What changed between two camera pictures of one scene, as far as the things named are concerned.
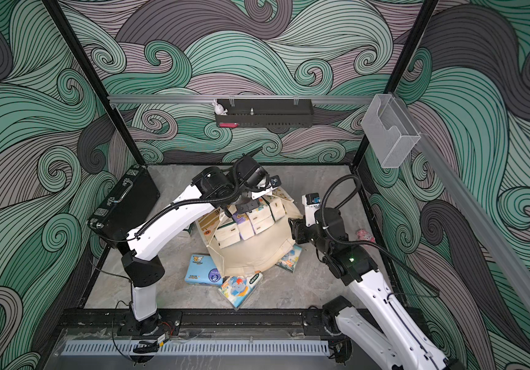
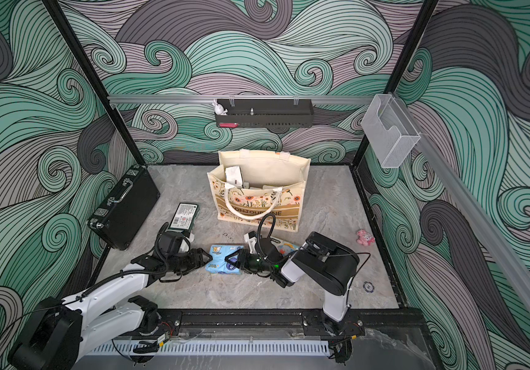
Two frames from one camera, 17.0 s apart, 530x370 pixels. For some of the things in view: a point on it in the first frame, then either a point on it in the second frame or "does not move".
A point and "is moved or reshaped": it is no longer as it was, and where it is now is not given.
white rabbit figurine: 219,108 does not move
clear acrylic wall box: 390,131 does not move
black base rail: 216,324 does not move
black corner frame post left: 81,54 does not move
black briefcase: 127,206 does not move
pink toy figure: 362,234 does not move
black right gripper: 300,229 to 243,255
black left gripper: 250,207 to 196,263
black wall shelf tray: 266,113 does not move
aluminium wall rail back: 171,99 does not move
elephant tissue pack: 237,289 is moved or reshaped
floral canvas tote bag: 259,250 to 249,184
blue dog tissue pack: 202,269 to 219,253
